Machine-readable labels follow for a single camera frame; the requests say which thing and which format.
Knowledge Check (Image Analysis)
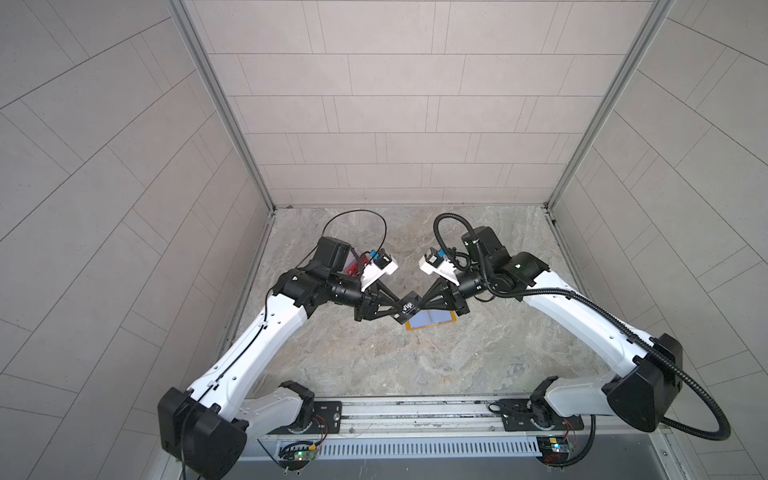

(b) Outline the yellow leather card holder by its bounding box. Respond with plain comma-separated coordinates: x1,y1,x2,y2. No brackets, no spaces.
406,310,457,331

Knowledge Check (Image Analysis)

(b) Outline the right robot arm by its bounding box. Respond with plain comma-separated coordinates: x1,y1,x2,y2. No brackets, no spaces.
417,226,682,432

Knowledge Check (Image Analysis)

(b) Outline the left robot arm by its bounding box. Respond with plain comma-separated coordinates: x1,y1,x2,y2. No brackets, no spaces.
158,237,398,479

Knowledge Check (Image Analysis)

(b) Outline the left green circuit board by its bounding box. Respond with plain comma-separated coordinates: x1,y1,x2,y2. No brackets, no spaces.
278,441,320,471

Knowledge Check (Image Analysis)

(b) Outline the green circuit board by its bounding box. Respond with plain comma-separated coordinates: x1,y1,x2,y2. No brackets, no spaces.
278,441,320,471
536,436,573,465

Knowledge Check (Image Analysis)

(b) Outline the right green circuit board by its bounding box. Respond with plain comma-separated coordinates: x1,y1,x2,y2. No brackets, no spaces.
536,436,573,465

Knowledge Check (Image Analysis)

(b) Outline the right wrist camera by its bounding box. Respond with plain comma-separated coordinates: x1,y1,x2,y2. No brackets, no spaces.
419,248,460,286

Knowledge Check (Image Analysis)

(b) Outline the aluminium mounting rail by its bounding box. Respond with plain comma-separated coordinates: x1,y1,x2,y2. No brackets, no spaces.
170,392,671,443

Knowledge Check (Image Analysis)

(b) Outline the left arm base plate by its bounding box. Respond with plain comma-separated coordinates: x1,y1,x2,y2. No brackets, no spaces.
270,401,343,435

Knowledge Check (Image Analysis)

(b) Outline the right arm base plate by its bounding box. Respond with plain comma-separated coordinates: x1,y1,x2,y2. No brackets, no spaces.
487,398,584,432

